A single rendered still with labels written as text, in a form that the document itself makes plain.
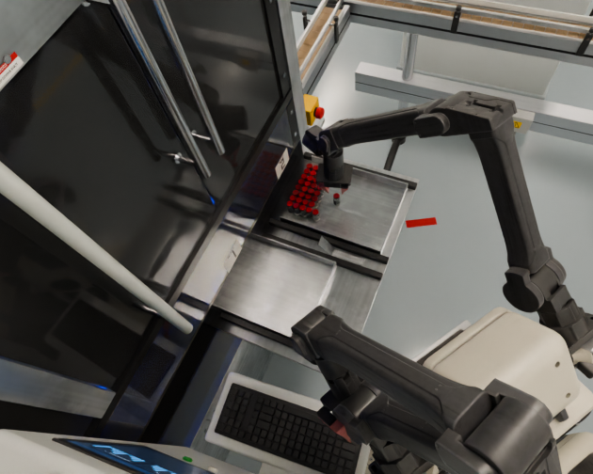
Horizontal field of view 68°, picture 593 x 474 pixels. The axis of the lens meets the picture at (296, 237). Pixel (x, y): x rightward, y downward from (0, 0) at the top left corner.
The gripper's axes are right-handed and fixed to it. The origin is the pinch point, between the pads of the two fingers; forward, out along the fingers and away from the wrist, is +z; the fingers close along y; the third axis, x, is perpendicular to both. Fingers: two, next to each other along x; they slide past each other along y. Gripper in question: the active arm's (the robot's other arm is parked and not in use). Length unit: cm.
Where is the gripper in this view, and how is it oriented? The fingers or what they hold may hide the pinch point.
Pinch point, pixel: (335, 190)
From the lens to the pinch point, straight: 137.7
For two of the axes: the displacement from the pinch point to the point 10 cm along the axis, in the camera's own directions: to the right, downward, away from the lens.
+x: -1.7, 8.8, -4.5
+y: -9.8, -1.0, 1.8
